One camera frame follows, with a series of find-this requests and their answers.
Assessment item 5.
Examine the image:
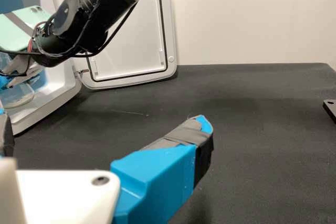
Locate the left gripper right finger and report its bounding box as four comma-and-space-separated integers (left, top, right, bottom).
110, 114, 214, 224

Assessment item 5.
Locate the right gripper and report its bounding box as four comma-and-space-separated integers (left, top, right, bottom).
0, 55, 46, 90

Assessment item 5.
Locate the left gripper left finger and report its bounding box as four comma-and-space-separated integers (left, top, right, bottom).
0, 100, 15, 158

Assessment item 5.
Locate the clear flask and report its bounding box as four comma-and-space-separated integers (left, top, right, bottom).
0, 51, 36, 109

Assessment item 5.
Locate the white incubator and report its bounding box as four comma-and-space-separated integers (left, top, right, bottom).
0, 0, 83, 136

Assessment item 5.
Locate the incubator door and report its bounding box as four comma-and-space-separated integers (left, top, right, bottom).
64, 0, 178, 90

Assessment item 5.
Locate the right wrist camera phone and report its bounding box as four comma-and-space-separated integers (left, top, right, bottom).
0, 5, 52, 53

